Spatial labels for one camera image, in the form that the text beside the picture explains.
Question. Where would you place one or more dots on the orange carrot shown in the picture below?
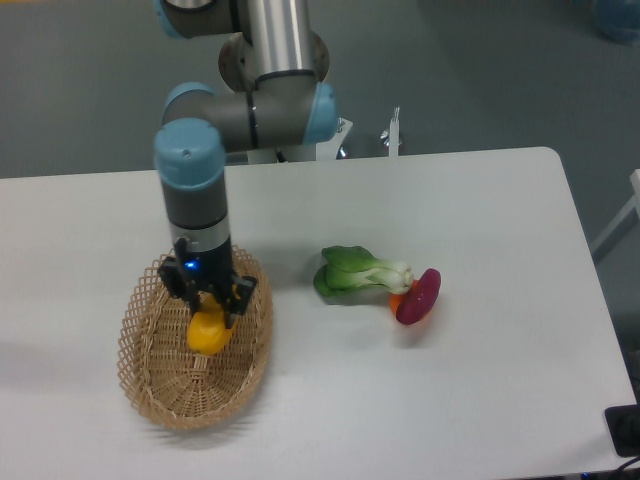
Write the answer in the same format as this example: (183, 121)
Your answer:
(395, 300)

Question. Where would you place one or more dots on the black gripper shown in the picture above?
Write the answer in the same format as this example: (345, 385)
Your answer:
(209, 271)

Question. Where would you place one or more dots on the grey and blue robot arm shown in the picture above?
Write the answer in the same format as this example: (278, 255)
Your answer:
(285, 105)

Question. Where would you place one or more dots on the green bok choy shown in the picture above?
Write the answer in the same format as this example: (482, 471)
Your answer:
(349, 269)

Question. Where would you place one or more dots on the black device at table edge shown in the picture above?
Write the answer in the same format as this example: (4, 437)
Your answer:
(623, 426)

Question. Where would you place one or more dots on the yellow mango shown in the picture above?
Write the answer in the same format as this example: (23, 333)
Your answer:
(206, 333)

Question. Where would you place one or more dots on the purple sweet potato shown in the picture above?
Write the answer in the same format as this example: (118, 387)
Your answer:
(420, 299)

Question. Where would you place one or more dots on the blue object top right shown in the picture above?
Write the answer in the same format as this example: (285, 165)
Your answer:
(617, 19)

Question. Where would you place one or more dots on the white frame at right edge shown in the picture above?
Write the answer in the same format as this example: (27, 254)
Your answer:
(619, 226)

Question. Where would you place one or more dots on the oval wicker basket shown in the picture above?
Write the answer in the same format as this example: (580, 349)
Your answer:
(167, 380)

